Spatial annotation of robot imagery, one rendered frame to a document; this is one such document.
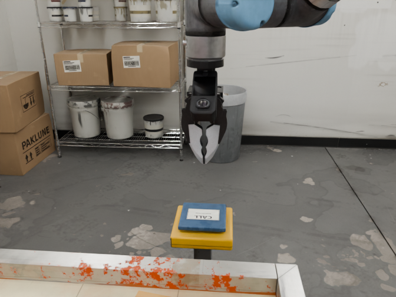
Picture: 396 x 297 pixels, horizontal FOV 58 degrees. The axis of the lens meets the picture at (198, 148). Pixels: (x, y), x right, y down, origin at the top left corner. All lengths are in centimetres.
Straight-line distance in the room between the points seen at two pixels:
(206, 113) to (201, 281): 28
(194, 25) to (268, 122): 316
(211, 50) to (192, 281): 40
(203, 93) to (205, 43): 9
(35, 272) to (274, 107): 326
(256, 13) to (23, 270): 57
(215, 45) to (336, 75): 316
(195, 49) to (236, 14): 15
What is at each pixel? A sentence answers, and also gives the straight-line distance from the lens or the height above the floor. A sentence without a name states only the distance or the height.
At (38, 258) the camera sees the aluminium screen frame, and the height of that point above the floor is 99.
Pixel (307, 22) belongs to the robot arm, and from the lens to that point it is 67.
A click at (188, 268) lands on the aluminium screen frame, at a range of 63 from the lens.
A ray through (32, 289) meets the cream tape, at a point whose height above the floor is 96.
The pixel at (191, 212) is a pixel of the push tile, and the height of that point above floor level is 97.
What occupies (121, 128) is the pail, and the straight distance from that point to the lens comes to 352.
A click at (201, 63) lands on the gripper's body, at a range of 67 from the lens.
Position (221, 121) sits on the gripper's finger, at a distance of 70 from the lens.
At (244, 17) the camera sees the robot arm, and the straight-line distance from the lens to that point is 55.
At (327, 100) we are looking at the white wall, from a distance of 382.
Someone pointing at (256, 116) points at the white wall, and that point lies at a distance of 375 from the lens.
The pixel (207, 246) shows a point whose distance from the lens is 77.
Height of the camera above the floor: 140
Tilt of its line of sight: 22 degrees down
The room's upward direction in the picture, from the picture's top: straight up
